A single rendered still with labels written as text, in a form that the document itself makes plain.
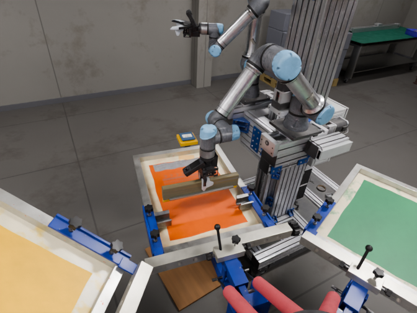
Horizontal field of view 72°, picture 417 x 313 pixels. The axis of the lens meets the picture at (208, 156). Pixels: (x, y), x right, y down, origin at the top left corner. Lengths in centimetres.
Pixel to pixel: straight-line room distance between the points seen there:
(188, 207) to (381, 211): 107
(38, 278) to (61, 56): 413
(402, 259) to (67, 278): 144
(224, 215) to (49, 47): 394
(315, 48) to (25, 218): 162
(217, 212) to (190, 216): 15
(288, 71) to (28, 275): 119
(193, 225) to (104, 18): 391
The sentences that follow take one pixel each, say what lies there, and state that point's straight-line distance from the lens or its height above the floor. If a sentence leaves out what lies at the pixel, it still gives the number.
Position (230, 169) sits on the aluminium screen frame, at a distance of 178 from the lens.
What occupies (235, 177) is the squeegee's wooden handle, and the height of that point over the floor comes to 112.
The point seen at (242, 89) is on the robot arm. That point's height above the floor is 156.
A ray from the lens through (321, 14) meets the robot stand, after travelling 181.
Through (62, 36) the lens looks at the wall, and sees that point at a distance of 488.
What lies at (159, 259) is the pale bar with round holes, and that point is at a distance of 127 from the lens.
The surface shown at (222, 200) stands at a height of 96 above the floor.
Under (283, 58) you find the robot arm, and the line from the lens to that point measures 128.
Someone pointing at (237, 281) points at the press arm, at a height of 104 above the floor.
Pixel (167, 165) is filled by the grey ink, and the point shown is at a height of 96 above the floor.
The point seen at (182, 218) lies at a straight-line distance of 152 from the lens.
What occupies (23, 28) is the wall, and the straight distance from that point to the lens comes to 486.
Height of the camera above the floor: 209
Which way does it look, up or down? 36 degrees down
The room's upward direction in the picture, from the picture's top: 4 degrees clockwise
